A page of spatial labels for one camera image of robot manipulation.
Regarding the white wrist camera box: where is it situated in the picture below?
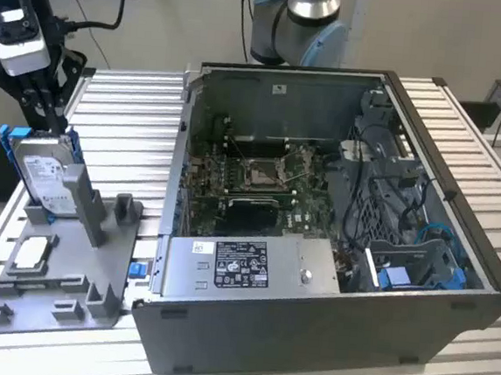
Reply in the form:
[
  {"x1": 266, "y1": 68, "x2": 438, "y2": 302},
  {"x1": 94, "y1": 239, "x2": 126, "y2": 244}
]
[{"x1": 0, "y1": 0, "x2": 58, "y2": 80}]

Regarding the grey power supply unit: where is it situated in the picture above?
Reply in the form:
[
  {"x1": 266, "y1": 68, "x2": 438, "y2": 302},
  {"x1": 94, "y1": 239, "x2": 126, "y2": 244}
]
[{"x1": 162, "y1": 226, "x2": 345, "y2": 311}]

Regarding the metal socket cover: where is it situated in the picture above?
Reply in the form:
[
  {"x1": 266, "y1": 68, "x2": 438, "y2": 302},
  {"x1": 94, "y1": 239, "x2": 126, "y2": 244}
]
[{"x1": 279, "y1": 148, "x2": 315, "y2": 177}]

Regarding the hard disk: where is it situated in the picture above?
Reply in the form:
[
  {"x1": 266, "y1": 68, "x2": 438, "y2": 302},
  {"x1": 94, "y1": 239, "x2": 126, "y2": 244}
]
[{"x1": 0, "y1": 123, "x2": 90, "y2": 221}]

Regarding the black graphics card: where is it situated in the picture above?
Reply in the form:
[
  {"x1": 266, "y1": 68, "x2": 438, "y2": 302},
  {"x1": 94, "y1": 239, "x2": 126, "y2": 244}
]
[{"x1": 223, "y1": 193, "x2": 282, "y2": 239}]

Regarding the long black wire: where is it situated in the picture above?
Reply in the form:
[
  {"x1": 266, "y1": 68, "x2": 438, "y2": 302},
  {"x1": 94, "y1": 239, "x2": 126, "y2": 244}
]
[{"x1": 340, "y1": 120, "x2": 398, "y2": 249}]

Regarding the CPU socket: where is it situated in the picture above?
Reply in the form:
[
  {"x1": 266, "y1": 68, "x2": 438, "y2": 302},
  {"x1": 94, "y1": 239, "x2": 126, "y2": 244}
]
[{"x1": 240, "y1": 154, "x2": 288, "y2": 195}]

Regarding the black box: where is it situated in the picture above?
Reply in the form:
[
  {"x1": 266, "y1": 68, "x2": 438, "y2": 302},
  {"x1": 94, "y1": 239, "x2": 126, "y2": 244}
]
[{"x1": 456, "y1": 100, "x2": 501, "y2": 134}]

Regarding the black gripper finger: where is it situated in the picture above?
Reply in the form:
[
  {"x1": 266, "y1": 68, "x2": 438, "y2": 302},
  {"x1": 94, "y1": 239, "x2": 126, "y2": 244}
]
[
  {"x1": 0, "y1": 59, "x2": 66, "y2": 135},
  {"x1": 45, "y1": 48, "x2": 89, "y2": 138}
]

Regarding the open black PC case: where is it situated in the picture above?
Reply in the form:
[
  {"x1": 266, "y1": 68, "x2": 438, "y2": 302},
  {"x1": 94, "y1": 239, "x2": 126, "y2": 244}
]
[{"x1": 127, "y1": 49, "x2": 501, "y2": 375}]

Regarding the grey metal disk bay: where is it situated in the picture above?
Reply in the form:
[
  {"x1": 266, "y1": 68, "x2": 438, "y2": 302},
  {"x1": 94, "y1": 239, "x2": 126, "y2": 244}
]
[{"x1": 357, "y1": 231, "x2": 491, "y2": 304}]

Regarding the grey parts rack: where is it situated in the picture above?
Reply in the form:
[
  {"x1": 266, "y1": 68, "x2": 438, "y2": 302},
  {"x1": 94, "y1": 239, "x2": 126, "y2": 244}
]
[{"x1": 0, "y1": 157, "x2": 149, "y2": 349}]

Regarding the blue wire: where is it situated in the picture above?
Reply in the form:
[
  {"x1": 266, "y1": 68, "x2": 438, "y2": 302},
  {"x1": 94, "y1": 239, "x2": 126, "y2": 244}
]
[{"x1": 417, "y1": 219, "x2": 456, "y2": 260}]

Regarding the locking lever wire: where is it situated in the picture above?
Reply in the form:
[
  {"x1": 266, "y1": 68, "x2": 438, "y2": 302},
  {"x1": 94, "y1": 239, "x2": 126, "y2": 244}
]
[{"x1": 228, "y1": 137, "x2": 251, "y2": 162}]

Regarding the silver CPU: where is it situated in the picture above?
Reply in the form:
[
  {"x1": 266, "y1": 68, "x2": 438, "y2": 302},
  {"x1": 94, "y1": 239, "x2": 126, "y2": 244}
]
[{"x1": 13, "y1": 233, "x2": 53, "y2": 268}]

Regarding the blue bay carrier tab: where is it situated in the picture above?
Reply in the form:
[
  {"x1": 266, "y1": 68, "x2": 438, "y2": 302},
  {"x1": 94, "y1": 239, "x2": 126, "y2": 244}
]
[{"x1": 376, "y1": 267, "x2": 412, "y2": 294}]

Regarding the thick black gripper cable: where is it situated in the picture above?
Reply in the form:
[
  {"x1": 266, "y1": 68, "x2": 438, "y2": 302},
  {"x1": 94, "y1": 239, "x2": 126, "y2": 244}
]
[{"x1": 61, "y1": 0, "x2": 139, "y2": 40}]

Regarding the green motherboard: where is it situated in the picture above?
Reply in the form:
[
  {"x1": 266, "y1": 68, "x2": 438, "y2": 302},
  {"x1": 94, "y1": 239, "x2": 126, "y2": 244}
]
[{"x1": 177, "y1": 135, "x2": 347, "y2": 251}]

